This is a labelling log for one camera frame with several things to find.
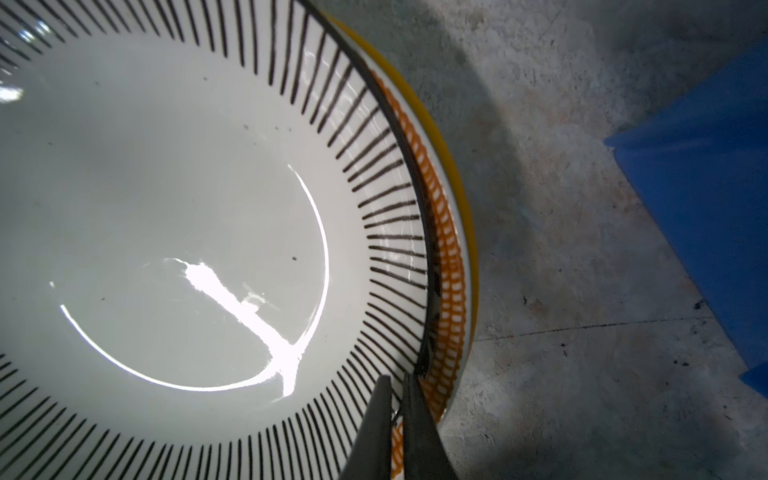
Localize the blue plastic bin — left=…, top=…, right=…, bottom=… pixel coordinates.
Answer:
left=604, top=40, right=767, bottom=395

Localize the yellow rim patterned plate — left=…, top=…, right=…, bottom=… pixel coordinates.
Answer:
left=334, top=21, right=479, bottom=479

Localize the black striped white plate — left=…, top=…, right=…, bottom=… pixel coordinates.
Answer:
left=1, top=1, right=439, bottom=479

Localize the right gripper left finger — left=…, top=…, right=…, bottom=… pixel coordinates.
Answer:
left=339, top=375, right=392, bottom=480

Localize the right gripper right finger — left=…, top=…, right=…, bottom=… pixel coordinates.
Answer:
left=402, top=374, right=458, bottom=480

